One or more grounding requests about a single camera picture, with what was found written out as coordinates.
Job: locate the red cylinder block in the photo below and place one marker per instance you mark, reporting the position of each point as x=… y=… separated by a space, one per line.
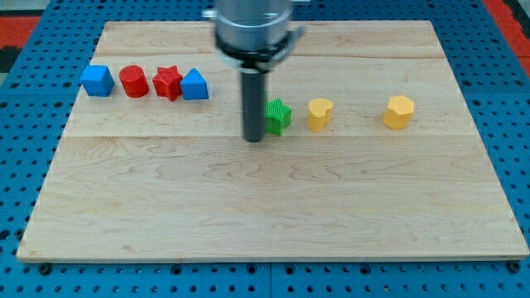
x=134 y=81

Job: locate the yellow heart block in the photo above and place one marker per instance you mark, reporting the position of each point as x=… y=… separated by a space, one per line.
x=319 y=113

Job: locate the yellow hexagon block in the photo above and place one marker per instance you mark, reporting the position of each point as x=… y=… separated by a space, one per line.
x=398 y=112

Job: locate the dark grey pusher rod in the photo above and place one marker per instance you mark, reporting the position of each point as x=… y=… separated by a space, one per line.
x=253 y=95

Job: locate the blue triangle block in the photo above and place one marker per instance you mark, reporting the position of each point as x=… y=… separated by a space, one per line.
x=194 y=86

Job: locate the blue cube block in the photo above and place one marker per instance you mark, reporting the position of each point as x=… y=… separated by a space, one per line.
x=97 y=80

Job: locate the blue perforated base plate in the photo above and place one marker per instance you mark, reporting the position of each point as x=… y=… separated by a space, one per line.
x=40 y=90

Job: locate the green star block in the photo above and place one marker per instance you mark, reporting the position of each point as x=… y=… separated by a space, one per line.
x=278 y=116

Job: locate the wooden board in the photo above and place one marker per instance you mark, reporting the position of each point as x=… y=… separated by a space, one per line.
x=150 y=180

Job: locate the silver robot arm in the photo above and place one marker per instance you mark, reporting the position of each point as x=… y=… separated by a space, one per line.
x=254 y=36

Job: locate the red star block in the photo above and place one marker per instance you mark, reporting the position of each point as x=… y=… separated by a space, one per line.
x=167 y=82

